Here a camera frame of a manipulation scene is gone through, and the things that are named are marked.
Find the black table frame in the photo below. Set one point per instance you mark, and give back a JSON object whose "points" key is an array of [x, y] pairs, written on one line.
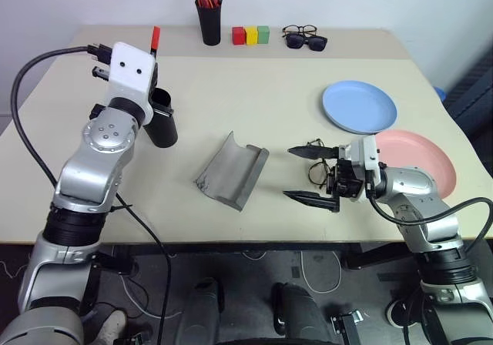
{"points": [[239, 247]]}

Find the black metal bracket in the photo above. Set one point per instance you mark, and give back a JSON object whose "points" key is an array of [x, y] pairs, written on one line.
{"points": [[346, 323]]}

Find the white black caster wheel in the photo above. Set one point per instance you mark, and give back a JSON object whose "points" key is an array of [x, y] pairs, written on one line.
{"points": [[398, 312]]}

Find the thick black framed clear glasses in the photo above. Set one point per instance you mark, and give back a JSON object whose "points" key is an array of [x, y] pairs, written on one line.
{"points": [[299, 28]]}

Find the dark rounded shape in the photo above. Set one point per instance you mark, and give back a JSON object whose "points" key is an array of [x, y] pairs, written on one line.
{"points": [[300, 314], [204, 314]]}

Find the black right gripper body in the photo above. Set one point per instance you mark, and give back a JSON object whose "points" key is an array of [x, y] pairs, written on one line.
{"points": [[346, 181]]}

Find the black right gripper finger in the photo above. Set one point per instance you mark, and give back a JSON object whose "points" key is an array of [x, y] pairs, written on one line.
{"points": [[308, 198], [312, 151]]}

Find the yellow cube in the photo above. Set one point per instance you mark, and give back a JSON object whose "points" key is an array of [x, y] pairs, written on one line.
{"points": [[252, 36]]}

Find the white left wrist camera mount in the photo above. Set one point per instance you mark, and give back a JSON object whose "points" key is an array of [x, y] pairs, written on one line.
{"points": [[129, 79]]}

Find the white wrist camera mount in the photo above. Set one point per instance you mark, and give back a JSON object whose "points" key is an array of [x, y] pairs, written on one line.
{"points": [[366, 154], [129, 79]]}

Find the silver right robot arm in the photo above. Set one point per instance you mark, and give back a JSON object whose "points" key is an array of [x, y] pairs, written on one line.
{"points": [[412, 183]]}

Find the black cup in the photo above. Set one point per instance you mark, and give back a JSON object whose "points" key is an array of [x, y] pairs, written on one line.
{"points": [[163, 123]]}

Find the thin black framed glasses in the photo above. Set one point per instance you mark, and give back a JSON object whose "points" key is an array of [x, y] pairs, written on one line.
{"points": [[309, 172]]}

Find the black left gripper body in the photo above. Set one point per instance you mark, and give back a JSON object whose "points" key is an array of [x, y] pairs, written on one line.
{"points": [[101, 73]]}

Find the white shoe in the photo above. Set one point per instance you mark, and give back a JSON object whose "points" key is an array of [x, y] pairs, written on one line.
{"points": [[113, 325]]}

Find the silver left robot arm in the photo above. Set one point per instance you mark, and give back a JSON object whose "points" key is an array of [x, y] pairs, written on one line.
{"points": [[104, 137]]}

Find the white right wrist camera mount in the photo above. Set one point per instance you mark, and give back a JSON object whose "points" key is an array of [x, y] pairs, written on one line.
{"points": [[366, 154]]}

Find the grey open glasses case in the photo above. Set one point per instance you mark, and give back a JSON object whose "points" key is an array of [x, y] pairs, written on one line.
{"points": [[231, 171]]}

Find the green cube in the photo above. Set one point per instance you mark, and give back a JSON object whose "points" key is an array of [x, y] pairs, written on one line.
{"points": [[263, 34]]}

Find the blue plate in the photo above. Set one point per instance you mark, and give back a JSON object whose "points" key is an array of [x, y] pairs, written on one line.
{"points": [[358, 106]]}

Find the black sunglasses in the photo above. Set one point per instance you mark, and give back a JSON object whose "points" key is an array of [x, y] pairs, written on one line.
{"points": [[295, 42]]}

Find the pink plate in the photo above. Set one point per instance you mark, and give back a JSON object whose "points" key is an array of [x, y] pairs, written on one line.
{"points": [[423, 152]]}

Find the tall black pen holder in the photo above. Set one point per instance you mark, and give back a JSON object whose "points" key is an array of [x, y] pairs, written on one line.
{"points": [[210, 25]]}

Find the red cube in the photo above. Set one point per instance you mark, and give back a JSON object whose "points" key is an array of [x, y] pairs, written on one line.
{"points": [[239, 36]]}

